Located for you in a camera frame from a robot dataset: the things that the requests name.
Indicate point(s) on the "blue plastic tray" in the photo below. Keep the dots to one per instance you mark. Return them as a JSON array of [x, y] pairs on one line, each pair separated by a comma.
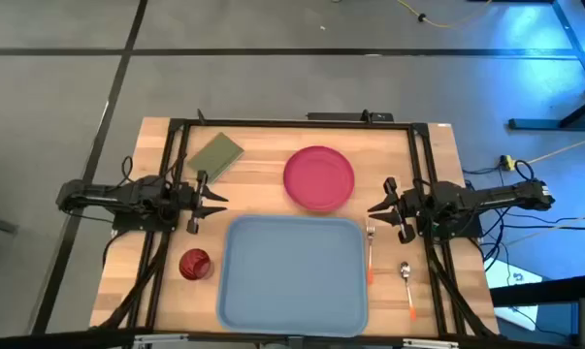
[[292, 276]]

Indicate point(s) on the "black metal table frame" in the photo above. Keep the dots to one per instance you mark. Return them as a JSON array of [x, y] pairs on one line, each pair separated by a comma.
[[297, 123]]

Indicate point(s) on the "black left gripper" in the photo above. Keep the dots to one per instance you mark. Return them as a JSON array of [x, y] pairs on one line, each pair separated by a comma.
[[196, 203]]

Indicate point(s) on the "green notebook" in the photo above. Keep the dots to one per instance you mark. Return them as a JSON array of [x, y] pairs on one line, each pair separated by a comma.
[[215, 157]]

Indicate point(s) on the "yellow plug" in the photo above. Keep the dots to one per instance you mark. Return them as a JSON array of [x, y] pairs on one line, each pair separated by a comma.
[[507, 162]]

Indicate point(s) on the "red translucent cup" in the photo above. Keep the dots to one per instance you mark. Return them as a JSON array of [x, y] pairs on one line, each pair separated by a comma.
[[195, 264]]

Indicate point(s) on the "white box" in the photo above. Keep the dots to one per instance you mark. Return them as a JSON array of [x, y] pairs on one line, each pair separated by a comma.
[[510, 291]]

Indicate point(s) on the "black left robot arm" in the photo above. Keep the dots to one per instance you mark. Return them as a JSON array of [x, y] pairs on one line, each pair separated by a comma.
[[103, 195]]

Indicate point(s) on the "black metal floor stand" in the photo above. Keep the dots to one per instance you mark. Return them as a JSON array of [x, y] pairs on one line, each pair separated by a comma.
[[571, 36]]

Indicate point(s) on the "pink plastic plate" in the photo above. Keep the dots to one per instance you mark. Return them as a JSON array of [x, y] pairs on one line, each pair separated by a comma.
[[318, 178]]

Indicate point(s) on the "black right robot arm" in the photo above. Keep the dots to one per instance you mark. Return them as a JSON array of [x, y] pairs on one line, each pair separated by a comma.
[[491, 196]]

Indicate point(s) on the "black box on table edge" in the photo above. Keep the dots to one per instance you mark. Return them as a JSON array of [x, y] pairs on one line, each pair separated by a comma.
[[340, 117]]

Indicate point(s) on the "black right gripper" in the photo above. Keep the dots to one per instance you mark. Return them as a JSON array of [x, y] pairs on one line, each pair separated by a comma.
[[404, 208]]

